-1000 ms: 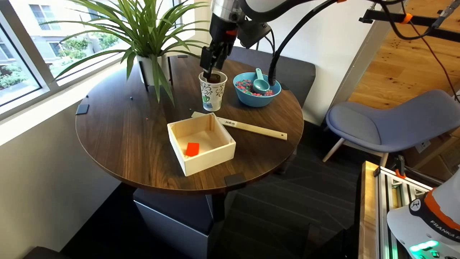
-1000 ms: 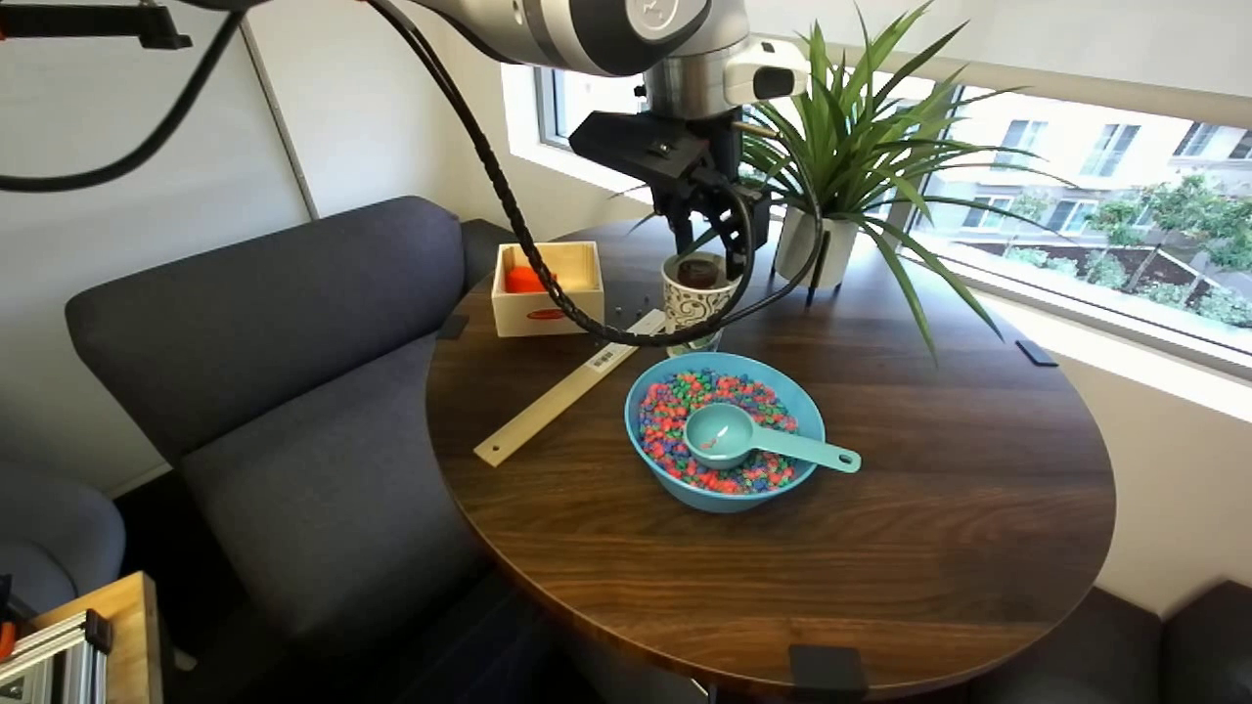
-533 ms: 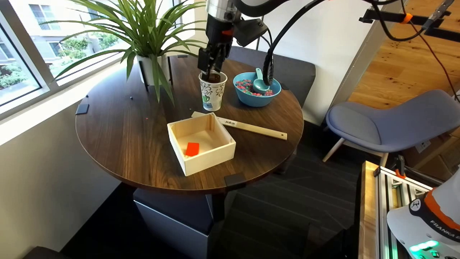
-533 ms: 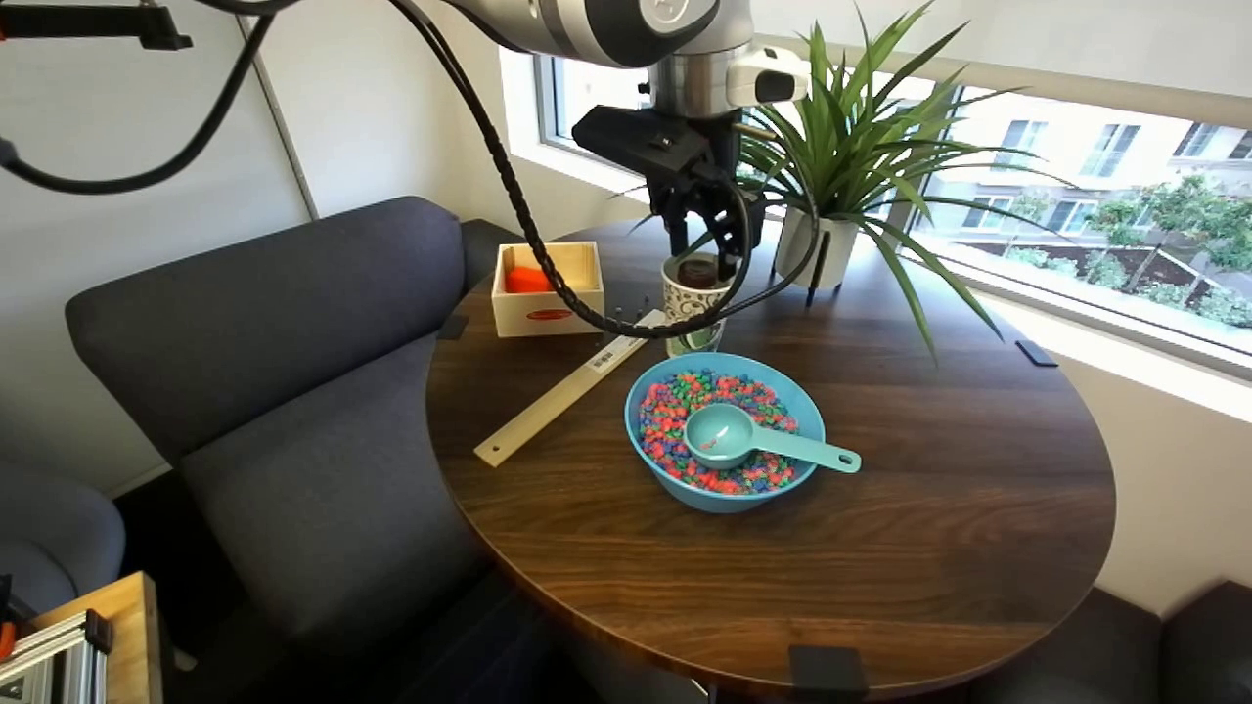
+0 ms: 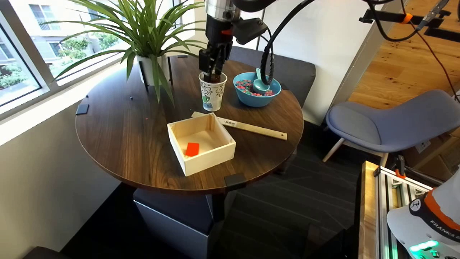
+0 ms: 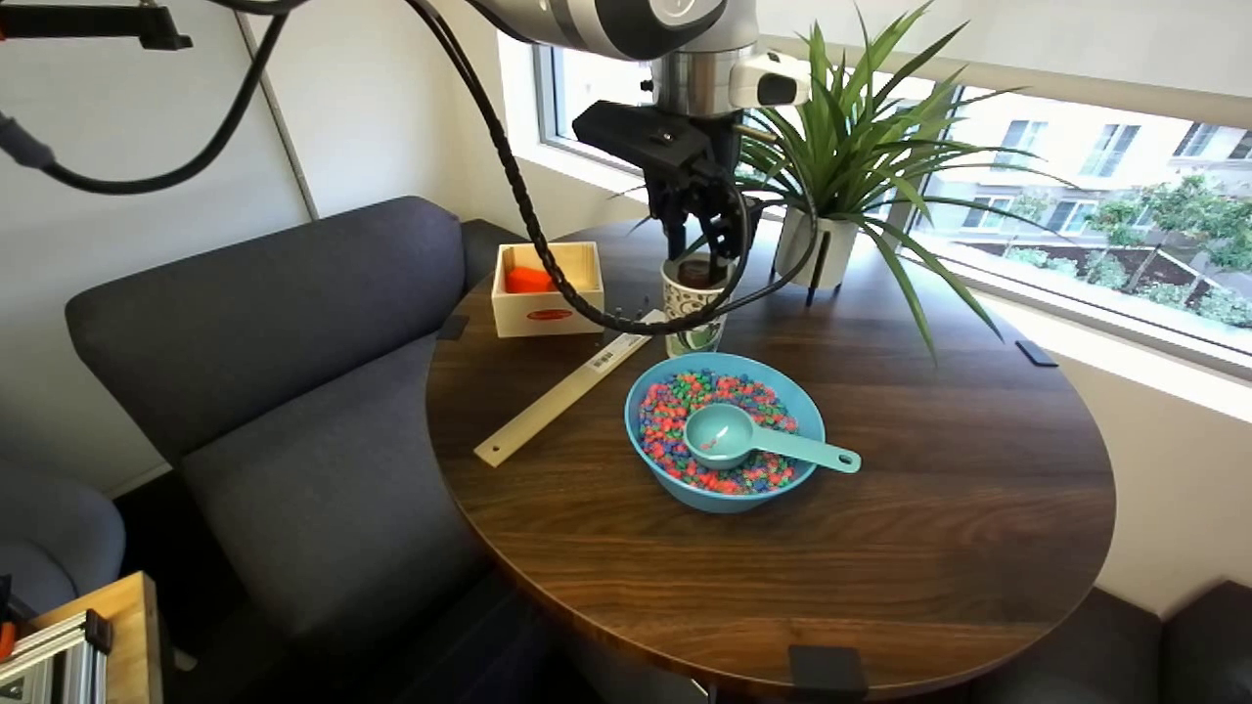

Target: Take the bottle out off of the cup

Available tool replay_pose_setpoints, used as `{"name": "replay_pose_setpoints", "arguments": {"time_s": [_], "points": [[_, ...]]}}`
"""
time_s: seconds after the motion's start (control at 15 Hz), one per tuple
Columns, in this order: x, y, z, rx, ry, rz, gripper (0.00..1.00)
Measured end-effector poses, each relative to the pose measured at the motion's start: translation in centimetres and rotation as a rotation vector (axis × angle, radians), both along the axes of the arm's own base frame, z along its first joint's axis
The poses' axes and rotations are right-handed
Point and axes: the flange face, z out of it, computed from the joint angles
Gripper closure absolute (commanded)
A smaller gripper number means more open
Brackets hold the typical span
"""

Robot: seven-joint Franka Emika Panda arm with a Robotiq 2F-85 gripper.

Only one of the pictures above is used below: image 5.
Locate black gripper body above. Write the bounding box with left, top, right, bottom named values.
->
left=204, top=16, right=237, bottom=57

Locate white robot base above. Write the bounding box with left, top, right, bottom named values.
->
left=385, top=165, right=460, bottom=259

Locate patterned paper cup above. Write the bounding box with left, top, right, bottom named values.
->
left=197, top=71, right=229, bottom=114

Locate colourful cereal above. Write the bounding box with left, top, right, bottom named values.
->
left=236, top=78, right=278, bottom=98

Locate teal measuring scoop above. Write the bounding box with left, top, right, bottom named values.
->
left=250, top=68, right=273, bottom=96

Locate blue bowl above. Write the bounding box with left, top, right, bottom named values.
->
left=232, top=71, right=283, bottom=109

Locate white plant pot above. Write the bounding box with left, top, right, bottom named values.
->
left=135, top=54, right=173, bottom=90

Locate dark upholstered bench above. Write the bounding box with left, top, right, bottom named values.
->
left=229, top=45, right=318, bottom=110

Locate light wooden ruler stick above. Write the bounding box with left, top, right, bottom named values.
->
left=191, top=111, right=290, bottom=143

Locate green spiky plant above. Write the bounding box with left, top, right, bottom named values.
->
left=40, top=0, right=210, bottom=106

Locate orange block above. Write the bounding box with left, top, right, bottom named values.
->
left=184, top=142, right=201, bottom=159

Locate light wooden box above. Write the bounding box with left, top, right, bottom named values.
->
left=165, top=111, right=237, bottom=179

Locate black tape patch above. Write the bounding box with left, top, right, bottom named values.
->
left=75, top=98, right=92, bottom=117

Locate grey upholstered seat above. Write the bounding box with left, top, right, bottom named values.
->
left=132, top=185, right=227, bottom=259

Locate blue shell chair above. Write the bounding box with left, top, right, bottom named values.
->
left=321, top=90, right=460, bottom=169

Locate wooden board edge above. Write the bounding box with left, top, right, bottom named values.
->
left=358, top=160, right=382, bottom=259

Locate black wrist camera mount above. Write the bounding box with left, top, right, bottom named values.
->
left=232, top=18, right=269, bottom=47

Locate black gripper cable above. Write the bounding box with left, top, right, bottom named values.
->
left=257, top=0, right=315, bottom=88

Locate black camera stand bar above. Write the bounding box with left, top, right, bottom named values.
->
left=358, top=8, right=460, bottom=42

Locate window with white frame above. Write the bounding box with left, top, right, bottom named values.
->
left=0, top=0, right=213, bottom=121

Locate thin black cable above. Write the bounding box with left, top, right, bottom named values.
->
left=365, top=0, right=460, bottom=100

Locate aluminium rail frame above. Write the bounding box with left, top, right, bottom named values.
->
left=375, top=165, right=436, bottom=259

